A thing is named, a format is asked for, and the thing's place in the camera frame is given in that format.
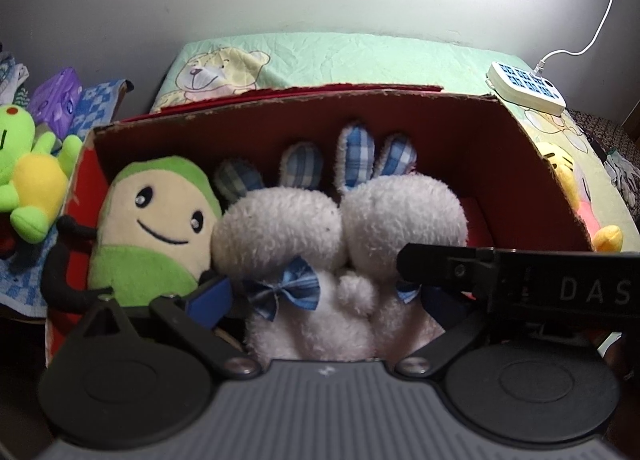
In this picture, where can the white power strip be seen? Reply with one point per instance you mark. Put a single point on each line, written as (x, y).
(525, 89)

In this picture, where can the purple pouch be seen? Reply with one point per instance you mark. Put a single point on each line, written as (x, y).
(54, 103)

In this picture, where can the yellow tiger plush toy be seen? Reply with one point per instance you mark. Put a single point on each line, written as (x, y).
(573, 181)

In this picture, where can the red cardboard box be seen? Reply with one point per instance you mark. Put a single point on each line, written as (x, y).
(509, 193)

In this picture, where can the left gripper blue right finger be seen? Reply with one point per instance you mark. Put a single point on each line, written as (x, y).
(446, 306)

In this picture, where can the blue checkered cloth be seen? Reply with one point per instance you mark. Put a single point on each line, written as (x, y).
(21, 267)

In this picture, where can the green bear print blanket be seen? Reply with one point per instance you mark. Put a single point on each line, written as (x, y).
(218, 67)

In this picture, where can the green bean plush toy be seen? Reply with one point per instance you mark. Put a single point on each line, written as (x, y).
(153, 236)

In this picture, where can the white bunny plush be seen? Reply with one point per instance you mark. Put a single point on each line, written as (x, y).
(385, 204)
(284, 249)

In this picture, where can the green frog plush toy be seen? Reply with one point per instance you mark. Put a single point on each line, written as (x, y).
(34, 178)

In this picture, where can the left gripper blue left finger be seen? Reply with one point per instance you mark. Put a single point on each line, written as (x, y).
(210, 302)

